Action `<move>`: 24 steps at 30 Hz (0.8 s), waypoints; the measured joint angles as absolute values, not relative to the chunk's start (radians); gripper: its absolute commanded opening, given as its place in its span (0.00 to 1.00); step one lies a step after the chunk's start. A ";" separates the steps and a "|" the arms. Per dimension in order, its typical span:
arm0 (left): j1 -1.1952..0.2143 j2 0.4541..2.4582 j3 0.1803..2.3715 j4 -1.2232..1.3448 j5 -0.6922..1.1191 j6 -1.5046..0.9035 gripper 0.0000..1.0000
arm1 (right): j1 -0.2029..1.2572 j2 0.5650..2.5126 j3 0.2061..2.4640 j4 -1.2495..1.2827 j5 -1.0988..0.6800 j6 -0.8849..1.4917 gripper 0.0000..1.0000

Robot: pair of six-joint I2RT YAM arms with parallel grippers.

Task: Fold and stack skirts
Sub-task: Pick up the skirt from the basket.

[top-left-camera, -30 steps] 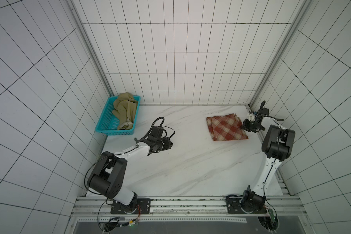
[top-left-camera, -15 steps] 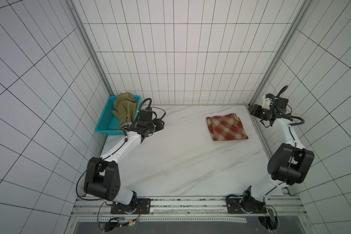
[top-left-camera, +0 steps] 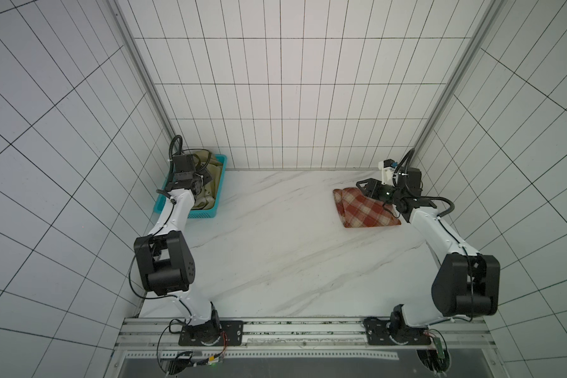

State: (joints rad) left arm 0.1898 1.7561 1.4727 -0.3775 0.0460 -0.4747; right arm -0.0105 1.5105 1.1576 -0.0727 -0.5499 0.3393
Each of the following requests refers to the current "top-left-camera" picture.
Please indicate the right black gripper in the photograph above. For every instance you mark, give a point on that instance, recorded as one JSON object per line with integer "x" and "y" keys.
{"x": 373, "y": 187}

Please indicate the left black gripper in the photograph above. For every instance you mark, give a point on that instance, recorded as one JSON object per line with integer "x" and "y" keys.
{"x": 206, "y": 174}

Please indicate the red plaid skirt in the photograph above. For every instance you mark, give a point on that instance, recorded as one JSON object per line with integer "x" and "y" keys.
{"x": 357, "y": 211}

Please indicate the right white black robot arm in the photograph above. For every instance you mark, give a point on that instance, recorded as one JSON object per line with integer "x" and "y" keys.
{"x": 467, "y": 282}

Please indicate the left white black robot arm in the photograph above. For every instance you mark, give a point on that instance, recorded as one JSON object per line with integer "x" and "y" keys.
{"x": 164, "y": 260}

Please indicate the olive green skirt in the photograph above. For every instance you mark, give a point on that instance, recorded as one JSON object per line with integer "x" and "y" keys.
{"x": 208, "y": 172}

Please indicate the teal plastic basket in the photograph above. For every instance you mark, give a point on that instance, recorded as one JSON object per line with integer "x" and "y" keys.
{"x": 210, "y": 213}

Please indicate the right electronics wiring board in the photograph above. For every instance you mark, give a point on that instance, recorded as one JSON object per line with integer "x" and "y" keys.
{"x": 437, "y": 359}

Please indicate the electronics wiring board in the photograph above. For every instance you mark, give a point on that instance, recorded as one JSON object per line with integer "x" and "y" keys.
{"x": 437, "y": 359}
{"x": 185, "y": 360}

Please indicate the left electronics wiring board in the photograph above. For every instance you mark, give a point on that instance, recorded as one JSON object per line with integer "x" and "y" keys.
{"x": 185, "y": 360}

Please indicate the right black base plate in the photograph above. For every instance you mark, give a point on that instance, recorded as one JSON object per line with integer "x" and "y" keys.
{"x": 384, "y": 332}

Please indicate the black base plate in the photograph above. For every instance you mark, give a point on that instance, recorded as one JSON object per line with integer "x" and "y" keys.
{"x": 384, "y": 332}
{"x": 227, "y": 330}

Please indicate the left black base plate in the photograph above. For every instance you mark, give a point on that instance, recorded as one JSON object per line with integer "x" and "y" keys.
{"x": 227, "y": 330}

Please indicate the aluminium mounting rail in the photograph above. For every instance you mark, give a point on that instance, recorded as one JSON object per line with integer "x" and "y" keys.
{"x": 289, "y": 334}

